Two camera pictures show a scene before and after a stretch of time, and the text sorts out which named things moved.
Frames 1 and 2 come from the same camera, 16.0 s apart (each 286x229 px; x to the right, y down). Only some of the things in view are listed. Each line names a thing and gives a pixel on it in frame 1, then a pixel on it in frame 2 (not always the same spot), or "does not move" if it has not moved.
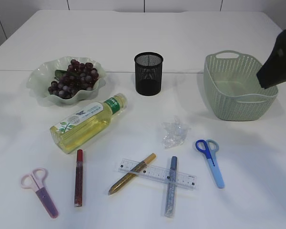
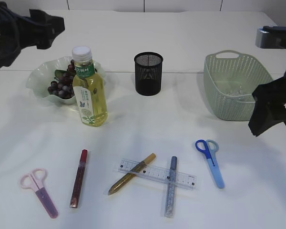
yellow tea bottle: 77,129 → 89,88
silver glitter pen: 171,188 does not move
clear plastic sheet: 176,133 → 236,92
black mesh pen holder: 148,73 does not move
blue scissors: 208,147 does not move
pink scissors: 35,181 does not move
